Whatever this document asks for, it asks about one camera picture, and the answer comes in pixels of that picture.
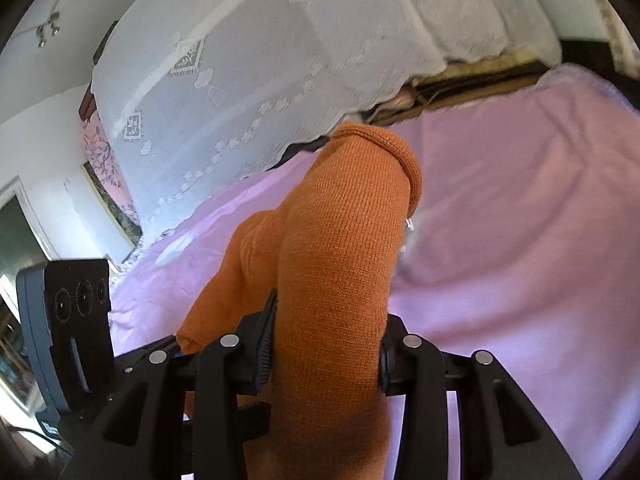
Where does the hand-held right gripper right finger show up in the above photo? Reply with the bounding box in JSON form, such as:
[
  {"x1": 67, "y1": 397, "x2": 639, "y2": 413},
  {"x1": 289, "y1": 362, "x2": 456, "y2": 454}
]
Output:
[{"x1": 377, "y1": 314, "x2": 581, "y2": 480}]

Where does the white lace cloth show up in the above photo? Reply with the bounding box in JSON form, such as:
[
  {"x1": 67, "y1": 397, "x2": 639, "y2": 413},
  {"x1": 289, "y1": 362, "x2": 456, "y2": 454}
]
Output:
[{"x1": 90, "y1": 0, "x2": 561, "y2": 233}]

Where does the brown wooden headboard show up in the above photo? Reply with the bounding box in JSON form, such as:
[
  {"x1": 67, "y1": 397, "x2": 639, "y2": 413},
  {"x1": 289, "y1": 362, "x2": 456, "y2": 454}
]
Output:
[{"x1": 415, "y1": 57, "x2": 551, "y2": 111}]

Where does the pink floral pillow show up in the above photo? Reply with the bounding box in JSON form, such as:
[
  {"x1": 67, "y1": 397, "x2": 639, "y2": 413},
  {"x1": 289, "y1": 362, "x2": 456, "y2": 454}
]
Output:
[{"x1": 81, "y1": 110, "x2": 138, "y2": 221}]

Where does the white framed window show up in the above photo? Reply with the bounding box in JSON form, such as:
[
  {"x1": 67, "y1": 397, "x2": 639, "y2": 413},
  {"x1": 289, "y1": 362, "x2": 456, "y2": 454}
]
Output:
[{"x1": 0, "y1": 177, "x2": 56, "y2": 306}]

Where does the ceiling light fixture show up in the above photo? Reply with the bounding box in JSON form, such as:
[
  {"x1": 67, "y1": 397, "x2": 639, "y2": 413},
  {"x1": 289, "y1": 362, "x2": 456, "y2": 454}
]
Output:
[{"x1": 35, "y1": 10, "x2": 63, "y2": 50}]

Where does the pink bed sheet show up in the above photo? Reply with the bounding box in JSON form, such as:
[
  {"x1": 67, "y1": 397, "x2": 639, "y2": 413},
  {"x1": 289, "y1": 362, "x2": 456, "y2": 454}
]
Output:
[{"x1": 107, "y1": 62, "x2": 640, "y2": 480}]

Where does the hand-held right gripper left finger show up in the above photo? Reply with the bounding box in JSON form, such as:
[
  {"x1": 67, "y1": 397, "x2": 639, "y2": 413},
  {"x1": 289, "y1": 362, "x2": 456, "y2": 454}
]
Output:
[{"x1": 60, "y1": 287, "x2": 280, "y2": 480}]

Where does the orange cat cardigan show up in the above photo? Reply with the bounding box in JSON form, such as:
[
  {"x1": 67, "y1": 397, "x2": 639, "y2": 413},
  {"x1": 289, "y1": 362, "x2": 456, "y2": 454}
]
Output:
[{"x1": 176, "y1": 121, "x2": 423, "y2": 480}]

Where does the black cable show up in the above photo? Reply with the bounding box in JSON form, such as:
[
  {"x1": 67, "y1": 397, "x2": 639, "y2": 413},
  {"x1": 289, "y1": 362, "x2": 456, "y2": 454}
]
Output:
[{"x1": 7, "y1": 422, "x2": 68, "y2": 458}]

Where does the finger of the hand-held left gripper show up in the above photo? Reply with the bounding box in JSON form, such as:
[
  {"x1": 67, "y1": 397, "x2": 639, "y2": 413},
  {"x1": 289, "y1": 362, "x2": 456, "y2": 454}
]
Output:
[{"x1": 234, "y1": 404, "x2": 274, "y2": 442}]

